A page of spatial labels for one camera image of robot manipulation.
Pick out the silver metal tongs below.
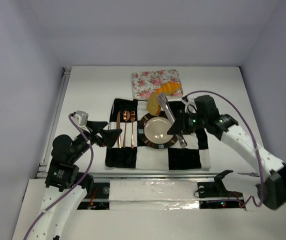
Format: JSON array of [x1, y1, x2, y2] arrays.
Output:
[[157, 92, 188, 148]]

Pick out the bread slice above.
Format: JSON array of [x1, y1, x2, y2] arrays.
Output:
[[146, 92, 161, 116]]

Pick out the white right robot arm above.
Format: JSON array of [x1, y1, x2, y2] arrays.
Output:
[[158, 94, 286, 210]]

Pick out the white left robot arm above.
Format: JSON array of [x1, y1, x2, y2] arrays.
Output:
[[23, 119, 122, 240]]

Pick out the copper knife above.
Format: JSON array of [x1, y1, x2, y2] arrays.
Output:
[[116, 111, 121, 148]]

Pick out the striped rim ceramic plate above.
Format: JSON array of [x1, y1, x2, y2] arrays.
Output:
[[137, 111, 178, 150]]

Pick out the black white checkered placemat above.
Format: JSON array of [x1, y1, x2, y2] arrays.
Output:
[[105, 98, 211, 171]]

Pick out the copper spoon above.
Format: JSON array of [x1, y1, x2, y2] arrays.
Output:
[[122, 110, 130, 148]]

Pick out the orange croissant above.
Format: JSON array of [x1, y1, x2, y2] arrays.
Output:
[[156, 81, 182, 95]]

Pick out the copper fork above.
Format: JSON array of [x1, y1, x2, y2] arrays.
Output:
[[130, 110, 135, 149]]

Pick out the floral rectangular tray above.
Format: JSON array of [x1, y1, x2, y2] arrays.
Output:
[[130, 69, 183, 100]]

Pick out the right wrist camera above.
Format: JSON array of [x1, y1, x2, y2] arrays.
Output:
[[181, 96, 197, 114]]

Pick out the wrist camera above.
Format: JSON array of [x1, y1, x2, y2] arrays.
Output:
[[72, 110, 89, 127], [181, 96, 197, 114]]

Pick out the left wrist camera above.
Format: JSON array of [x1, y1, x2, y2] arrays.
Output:
[[72, 110, 89, 127]]

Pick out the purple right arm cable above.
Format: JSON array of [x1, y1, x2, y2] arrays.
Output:
[[186, 90, 265, 208]]

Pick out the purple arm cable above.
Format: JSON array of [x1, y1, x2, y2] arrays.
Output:
[[22, 112, 95, 240], [186, 90, 265, 208]]

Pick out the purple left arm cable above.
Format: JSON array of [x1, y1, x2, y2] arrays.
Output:
[[22, 112, 95, 240]]

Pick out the aluminium rail frame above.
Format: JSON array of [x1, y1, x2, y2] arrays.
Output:
[[38, 66, 262, 178]]

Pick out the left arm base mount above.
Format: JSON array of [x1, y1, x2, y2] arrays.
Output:
[[77, 174, 110, 210]]

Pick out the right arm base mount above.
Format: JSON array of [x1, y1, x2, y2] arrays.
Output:
[[193, 170, 246, 210]]

